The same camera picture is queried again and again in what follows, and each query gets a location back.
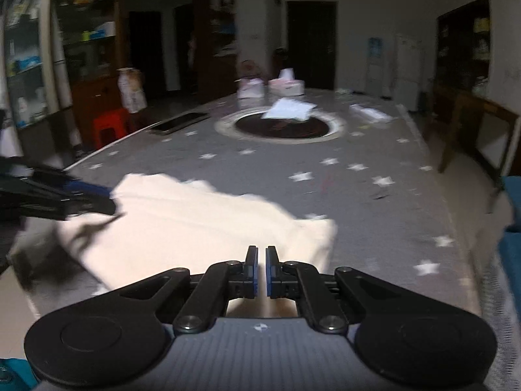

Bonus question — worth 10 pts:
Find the blue sofa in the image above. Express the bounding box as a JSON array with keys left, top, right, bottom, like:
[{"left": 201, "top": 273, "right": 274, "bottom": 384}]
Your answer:
[{"left": 480, "top": 175, "right": 521, "bottom": 391}]

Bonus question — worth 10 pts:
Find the grey star-printed table cover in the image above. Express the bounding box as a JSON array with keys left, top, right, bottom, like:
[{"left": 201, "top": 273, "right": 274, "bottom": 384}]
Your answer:
[{"left": 8, "top": 87, "right": 485, "bottom": 322}]

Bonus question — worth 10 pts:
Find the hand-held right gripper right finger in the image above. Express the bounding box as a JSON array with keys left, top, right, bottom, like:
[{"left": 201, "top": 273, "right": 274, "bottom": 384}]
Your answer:
[{"left": 266, "top": 245, "right": 403, "bottom": 334}]

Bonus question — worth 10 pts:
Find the brown wooden side table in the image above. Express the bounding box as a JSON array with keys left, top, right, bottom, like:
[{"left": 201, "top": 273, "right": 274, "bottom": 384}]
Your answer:
[{"left": 423, "top": 83, "right": 521, "bottom": 212}]

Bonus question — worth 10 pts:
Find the pink tissue box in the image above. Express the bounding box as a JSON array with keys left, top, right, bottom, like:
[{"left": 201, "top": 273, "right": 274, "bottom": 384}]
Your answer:
[{"left": 268, "top": 68, "right": 305, "bottom": 96}]

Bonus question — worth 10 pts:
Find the glass door cabinet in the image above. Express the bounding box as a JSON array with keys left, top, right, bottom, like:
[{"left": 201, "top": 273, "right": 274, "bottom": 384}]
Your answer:
[{"left": 0, "top": 0, "right": 72, "bottom": 131}]

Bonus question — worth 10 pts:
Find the floor fan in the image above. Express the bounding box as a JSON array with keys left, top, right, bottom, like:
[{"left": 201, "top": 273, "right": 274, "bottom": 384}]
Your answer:
[{"left": 240, "top": 60, "right": 264, "bottom": 79}]

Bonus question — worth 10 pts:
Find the white paper bag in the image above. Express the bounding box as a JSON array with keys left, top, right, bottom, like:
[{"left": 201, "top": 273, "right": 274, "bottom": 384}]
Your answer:
[{"left": 117, "top": 68, "right": 147, "bottom": 114}]

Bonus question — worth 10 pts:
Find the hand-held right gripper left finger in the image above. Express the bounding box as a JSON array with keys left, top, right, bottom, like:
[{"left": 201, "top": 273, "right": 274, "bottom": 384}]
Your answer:
[{"left": 118, "top": 245, "right": 259, "bottom": 335}]

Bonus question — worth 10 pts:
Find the cream garment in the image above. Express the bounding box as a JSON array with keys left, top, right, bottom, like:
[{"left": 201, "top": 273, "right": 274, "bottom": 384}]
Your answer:
[{"left": 57, "top": 173, "right": 338, "bottom": 318}]

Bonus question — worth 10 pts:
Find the dark wooden door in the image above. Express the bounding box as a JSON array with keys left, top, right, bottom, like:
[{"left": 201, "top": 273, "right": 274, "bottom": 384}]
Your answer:
[{"left": 287, "top": 1, "right": 338, "bottom": 91}]

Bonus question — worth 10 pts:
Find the dark wooden display cabinet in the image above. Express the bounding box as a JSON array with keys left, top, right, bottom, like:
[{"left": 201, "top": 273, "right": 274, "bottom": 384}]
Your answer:
[{"left": 436, "top": 0, "right": 490, "bottom": 94}]

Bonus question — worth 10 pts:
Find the wooden archway shelf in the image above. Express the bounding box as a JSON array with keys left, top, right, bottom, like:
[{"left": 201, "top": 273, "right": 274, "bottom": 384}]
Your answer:
[{"left": 193, "top": 0, "right": 237, "bottom": 102}]

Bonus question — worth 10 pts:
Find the white water dispenser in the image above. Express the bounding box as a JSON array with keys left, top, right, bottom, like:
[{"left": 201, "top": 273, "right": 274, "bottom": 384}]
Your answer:
[{"left": 366, "top": 55, "right": 385, "bottom": 97}]

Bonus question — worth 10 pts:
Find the red plastic stool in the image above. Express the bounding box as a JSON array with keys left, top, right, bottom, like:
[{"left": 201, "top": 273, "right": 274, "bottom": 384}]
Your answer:
[{"left": 93, "top": 108, "right": 131, "bottom": 151}]

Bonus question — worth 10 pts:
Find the white refrigerator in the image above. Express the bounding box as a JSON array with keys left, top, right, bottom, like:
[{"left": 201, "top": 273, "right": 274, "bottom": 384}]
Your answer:
[{"left": 393, "top": 35, "right": 422, "bottom": 111}]

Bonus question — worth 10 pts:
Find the wooden shelf cabinet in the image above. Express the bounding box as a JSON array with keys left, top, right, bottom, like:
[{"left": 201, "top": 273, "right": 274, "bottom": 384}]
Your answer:
[{"left": 53, "top": 0, "right": 123, "bottom": 143}]

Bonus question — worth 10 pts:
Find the white cloth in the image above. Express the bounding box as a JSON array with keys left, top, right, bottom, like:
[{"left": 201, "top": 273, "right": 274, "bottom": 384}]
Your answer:
[{"left": 260, "top": 98, "right": 318, "bottom": 122}]

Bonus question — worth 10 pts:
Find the clear plastic tissue pack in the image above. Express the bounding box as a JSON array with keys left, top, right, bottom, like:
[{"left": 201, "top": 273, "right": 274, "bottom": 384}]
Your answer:
[{"left": 237, "top": 77, "right": 265, "bottom": 99}]

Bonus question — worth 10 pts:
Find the white remote control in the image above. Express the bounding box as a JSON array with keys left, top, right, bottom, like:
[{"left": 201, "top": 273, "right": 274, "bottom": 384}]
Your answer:
[{"left": 350, "top": 104, "right": 393, "bottom": 123}]

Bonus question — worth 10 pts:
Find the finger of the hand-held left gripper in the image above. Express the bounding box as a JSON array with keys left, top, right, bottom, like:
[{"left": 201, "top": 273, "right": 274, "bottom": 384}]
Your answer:
[
  {"left": 0, "top": 159, "right": 113, "bottom": 198},
  {"left": 0, "top": 191, "right": 117, "bottom": 221}
]

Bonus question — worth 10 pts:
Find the round black induction cooker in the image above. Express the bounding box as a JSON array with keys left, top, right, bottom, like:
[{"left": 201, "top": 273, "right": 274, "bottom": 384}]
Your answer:
[{"left": 215, "top": 108, "right": 346, "bottom": 144}]

